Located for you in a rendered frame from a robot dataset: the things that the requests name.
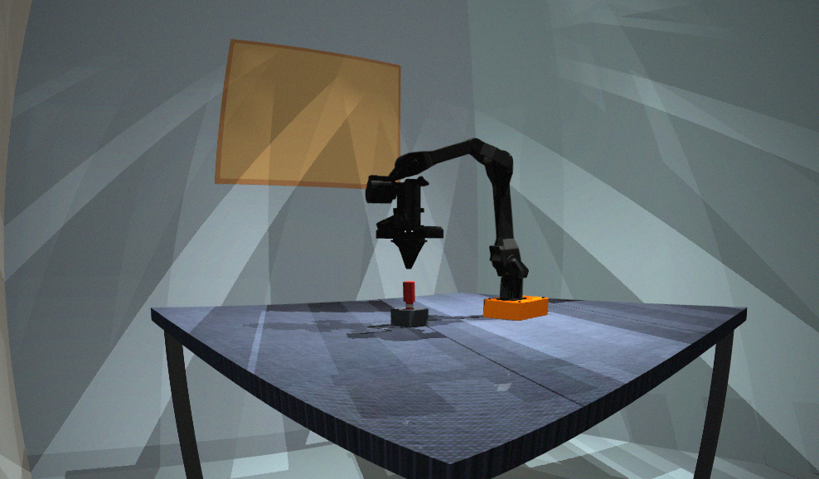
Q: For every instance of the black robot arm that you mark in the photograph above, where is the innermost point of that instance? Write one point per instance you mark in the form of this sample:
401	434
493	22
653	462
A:
505	254

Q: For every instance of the white rectangular block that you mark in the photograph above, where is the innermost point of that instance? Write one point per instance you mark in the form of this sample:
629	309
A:
409	317

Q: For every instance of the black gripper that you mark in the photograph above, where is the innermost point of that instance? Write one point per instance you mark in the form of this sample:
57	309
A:
410	243

